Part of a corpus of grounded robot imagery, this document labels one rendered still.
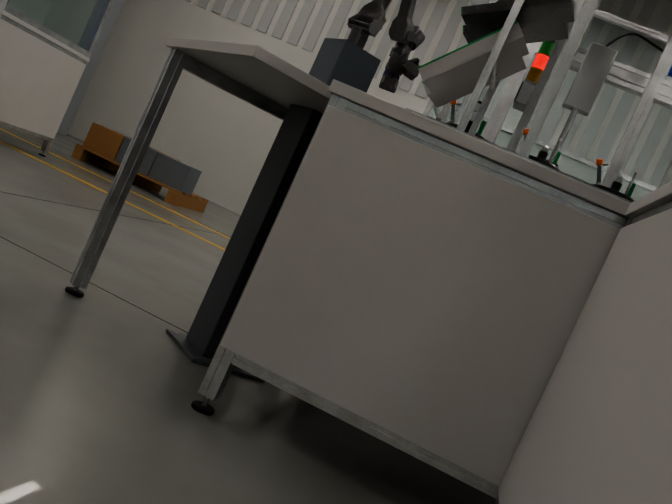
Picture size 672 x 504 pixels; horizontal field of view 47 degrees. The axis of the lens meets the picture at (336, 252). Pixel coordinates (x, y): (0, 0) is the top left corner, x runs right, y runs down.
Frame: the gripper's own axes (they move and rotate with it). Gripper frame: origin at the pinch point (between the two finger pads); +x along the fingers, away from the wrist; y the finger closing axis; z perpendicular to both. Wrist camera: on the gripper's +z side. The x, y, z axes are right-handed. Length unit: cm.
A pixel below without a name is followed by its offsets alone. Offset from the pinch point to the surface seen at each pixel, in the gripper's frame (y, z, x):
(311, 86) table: -66, -22, -60
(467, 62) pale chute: -43, 14, -63
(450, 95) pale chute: -35, 16, -41
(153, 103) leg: -54, -67, -11
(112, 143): 208, -213, 462
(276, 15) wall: 597, -144, 625
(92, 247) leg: -95, -70, 15
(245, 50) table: -66, -39, -64
